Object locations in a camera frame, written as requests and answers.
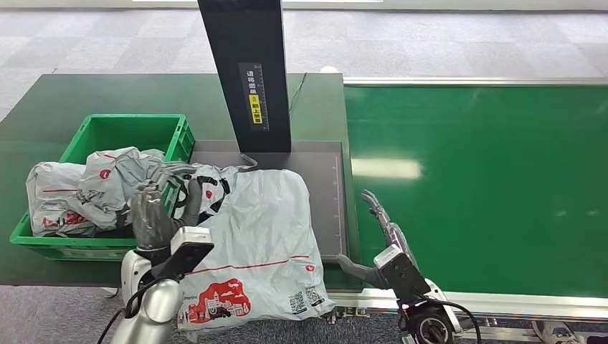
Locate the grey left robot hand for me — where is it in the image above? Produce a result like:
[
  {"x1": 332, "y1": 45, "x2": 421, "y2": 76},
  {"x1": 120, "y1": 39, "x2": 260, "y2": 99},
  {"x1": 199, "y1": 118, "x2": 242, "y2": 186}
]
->
[{"x1": 130, "y1": 161, "x2": 204, "y2": 251}]

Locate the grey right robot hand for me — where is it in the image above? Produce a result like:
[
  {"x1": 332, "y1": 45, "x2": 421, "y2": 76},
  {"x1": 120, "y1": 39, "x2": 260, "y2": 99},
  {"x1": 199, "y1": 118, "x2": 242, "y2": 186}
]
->
[{"x1": 336, "y1": 189, "x2": 420, "y2": 290}]

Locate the large grey courier package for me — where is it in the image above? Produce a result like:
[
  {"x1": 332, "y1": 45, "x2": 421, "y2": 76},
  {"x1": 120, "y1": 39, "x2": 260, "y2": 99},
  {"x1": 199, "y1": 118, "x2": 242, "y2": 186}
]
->
[{"x1": 176, "y1": 163, "x2": 336, "y2": 333}]

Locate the black weighing platform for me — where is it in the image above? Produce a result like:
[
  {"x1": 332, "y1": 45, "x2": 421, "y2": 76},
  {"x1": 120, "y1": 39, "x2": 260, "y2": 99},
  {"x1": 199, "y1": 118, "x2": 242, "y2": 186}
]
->
[{"x1": 189, "y1": 140, "x2": 351, "y2": 265}]

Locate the green plastic basket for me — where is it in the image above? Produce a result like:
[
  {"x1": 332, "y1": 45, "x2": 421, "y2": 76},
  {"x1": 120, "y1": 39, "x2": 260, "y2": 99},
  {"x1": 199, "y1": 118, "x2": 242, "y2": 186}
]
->
[{"x1": 9, "y1": 113, "x2": 196, "y2": 262}]

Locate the grey courier bag red logo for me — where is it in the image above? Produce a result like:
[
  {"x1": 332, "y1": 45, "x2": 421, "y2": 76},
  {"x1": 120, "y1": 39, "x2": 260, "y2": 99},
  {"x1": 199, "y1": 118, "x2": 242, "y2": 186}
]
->
[{"x1": 66, "y1": 145, "x2": 167, "y2": 230}]

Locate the crumpled grey courier bag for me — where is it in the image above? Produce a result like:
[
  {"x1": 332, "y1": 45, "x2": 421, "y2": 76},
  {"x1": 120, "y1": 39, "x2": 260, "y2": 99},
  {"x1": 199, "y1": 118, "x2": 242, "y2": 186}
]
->
[{"x1": 26, "y1": 161, "x2": 96, "y2": 237}]

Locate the green conveyor belt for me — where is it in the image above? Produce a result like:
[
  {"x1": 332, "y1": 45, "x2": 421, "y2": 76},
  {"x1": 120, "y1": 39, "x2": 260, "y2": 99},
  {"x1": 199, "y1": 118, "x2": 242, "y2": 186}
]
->
[{"x1": 344, "y1": 84, "x2": 608, "y2": 299}]

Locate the ruler label with yellow patch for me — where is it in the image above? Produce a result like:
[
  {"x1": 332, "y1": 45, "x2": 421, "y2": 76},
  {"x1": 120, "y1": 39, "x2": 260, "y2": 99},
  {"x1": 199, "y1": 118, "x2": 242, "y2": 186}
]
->
[{"x1": 238, "y1": 62, "x2": 270, "y2": 133}]

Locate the black scanner column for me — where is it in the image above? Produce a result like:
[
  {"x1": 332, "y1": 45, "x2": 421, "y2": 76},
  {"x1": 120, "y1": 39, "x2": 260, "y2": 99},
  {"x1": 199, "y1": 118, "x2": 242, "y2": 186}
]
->
[{"x1": 196, "y1": 0, "x2": 292, "y2": 154}]

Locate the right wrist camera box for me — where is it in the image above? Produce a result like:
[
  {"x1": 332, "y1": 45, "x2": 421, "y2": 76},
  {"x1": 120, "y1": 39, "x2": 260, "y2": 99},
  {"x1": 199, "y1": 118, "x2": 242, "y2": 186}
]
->
[{"x1": 373, "y1": 244, "x2": 432, "y2": 306}]

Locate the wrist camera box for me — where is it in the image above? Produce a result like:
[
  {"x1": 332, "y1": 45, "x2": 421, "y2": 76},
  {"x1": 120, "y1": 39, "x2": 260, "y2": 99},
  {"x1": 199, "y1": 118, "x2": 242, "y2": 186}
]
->
[
  {"x1": 373, "y1": 244, "x2": 432, "y2": 306},
  {"x1": 151, "y1": 226, "x2": 215, "y2": 282}
]

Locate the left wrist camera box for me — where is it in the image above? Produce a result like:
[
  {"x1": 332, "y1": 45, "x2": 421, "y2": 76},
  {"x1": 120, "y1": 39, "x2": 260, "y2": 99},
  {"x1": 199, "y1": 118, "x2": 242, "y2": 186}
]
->
[{"x1": 151, "y1": 226, "x2": 215, "y2": 282}]

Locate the aluminium conveyor frame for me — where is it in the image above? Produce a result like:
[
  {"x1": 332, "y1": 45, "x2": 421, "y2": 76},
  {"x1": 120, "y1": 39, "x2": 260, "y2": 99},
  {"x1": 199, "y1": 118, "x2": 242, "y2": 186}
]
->
[{"x1": 328, "y1": 75, "x2": 608, "y2": 325}]

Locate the thin black cable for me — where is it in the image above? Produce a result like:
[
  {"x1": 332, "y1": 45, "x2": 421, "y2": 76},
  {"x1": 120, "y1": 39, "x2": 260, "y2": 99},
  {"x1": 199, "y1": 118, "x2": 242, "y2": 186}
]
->
[{"x1": 288, "y1": 72, "x2": 308, "y2": 113}]

